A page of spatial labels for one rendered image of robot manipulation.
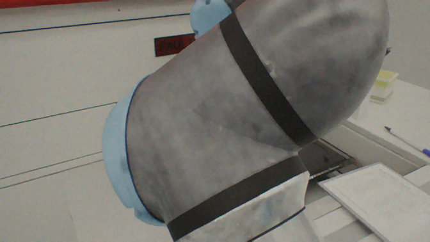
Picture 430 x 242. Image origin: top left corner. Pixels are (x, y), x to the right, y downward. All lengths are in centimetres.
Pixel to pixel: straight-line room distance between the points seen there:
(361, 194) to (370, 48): 40
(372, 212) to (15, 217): 81
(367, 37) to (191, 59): 11
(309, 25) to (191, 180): 12
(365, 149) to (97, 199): 61
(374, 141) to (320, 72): 61
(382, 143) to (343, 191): 23
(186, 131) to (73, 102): 65
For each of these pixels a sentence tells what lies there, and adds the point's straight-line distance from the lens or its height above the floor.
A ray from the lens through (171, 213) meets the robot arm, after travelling 24.
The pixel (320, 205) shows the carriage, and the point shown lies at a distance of 69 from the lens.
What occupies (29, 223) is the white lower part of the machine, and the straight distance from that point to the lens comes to 101.
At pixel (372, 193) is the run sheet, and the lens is 61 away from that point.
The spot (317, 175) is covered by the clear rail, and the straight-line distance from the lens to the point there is 73.
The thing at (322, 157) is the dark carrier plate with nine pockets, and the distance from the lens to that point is 80.
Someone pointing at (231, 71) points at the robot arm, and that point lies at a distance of 21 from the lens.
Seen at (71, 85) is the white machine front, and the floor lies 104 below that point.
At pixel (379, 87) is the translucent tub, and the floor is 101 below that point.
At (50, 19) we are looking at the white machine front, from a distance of 79.
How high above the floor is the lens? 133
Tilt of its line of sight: 28 degrees down
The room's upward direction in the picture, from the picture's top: straight up
